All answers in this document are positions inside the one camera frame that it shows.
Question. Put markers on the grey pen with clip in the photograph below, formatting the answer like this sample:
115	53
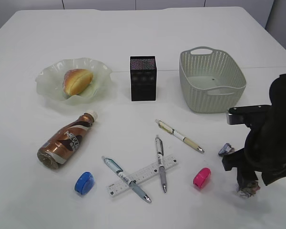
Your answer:
162	172

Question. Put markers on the blue pencil sharpener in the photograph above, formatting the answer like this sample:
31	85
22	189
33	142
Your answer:
85	183

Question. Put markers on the brown coffee bottle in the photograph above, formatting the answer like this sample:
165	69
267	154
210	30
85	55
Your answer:
66	141

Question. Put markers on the black mesh pen holder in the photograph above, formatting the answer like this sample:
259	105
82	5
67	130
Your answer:
143	73

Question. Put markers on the large paper ball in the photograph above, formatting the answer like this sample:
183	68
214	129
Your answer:
248	189

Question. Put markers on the white plastic ruler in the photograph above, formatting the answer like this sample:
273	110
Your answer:
139	176

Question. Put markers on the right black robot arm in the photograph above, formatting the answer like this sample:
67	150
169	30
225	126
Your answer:
277	95

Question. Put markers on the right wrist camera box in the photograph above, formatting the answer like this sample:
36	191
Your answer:
251	116

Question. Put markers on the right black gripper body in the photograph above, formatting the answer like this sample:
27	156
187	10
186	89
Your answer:
264	149

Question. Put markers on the small paper ball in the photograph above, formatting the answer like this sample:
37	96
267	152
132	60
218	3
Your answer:
227	149

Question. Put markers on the orange bread roll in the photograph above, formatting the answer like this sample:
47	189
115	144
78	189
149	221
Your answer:
76	81

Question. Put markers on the grey-green plastic basket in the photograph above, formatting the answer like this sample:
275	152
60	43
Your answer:
211	80

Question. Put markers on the beige and white pen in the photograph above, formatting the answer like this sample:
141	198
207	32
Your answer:
178	135

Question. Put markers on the green wavy glass plate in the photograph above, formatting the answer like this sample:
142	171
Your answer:
49	81

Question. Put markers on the pink pencil sharpener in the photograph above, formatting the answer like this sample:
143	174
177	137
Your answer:
202	178

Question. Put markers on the blue-grey pen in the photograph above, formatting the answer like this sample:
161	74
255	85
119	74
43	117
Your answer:
131	183

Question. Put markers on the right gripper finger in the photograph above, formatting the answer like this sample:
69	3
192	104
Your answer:
246	178
269	178

